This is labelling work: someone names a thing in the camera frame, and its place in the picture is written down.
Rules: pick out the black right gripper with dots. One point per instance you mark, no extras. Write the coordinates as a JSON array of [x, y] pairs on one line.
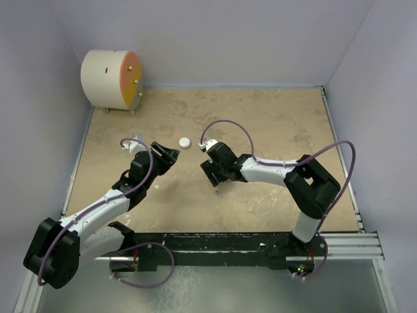
[[209, 168]]

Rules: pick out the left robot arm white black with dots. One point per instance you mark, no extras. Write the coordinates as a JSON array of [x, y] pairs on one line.
[[60, 247]]

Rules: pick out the white cylinder orange face fixture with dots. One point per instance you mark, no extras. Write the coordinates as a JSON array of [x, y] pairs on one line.
[[112, 79]]

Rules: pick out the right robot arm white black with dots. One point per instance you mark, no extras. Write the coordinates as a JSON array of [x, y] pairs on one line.
[[312, 187]]

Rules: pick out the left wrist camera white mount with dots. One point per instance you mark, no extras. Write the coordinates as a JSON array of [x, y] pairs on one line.
[[133, 146]]

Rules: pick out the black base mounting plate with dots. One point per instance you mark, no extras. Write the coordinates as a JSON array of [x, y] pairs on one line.
[[273, 250]]

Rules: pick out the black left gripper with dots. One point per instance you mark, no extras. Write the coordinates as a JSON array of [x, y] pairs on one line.
[[167, 158]]

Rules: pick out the white charging case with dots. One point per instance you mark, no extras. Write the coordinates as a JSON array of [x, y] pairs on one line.
[[184, 143]]

